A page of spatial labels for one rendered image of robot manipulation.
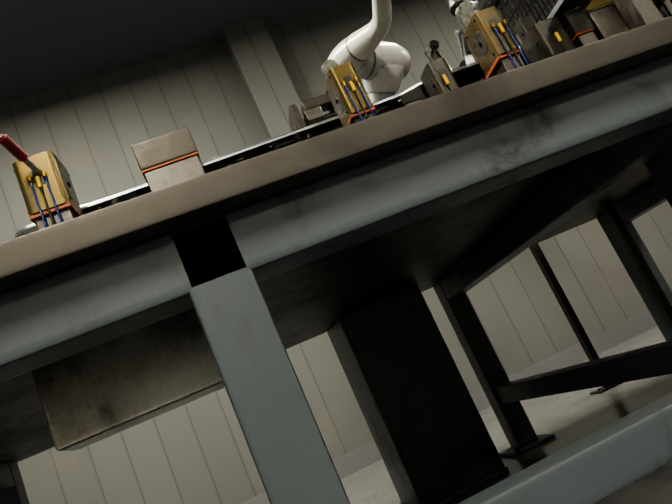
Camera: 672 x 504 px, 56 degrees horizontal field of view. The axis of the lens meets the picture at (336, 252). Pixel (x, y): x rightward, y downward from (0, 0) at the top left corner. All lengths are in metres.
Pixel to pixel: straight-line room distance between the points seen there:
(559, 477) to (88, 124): 4.25
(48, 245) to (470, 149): 0.53
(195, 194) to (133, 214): 0.07
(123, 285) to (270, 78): 3.95
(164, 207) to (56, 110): 4.10
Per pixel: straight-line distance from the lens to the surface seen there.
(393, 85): 2.33
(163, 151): 1.33
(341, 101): 1.38
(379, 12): 2.02
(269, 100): 4.55
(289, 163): 0.76
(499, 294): 4.50
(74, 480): 4.17
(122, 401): 1.01
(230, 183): 0.75
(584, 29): 1.62
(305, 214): 0.78
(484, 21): 1.50
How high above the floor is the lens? 0.39
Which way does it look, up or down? 13 degrees up
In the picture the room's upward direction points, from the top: 24 degrees counter-clockwise
